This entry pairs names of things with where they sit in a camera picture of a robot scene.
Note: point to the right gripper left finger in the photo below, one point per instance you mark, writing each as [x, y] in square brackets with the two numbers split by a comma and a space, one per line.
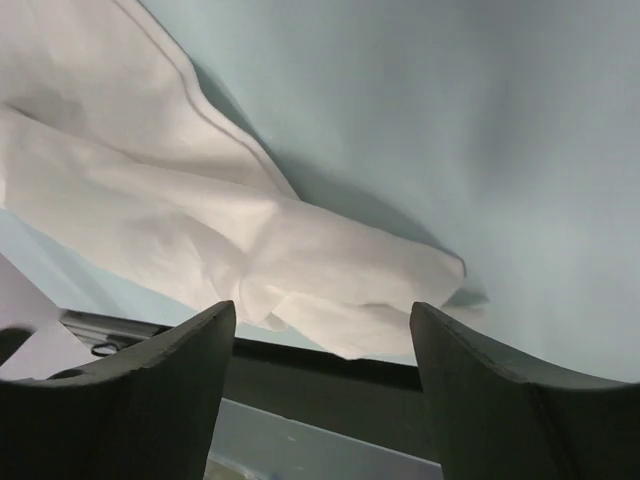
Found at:
[146, 412]

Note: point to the white printed t shirt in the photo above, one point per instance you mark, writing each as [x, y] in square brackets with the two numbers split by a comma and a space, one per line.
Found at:
[109, 147]

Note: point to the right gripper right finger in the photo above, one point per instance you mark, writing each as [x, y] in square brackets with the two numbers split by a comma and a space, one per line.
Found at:
[499, 413]

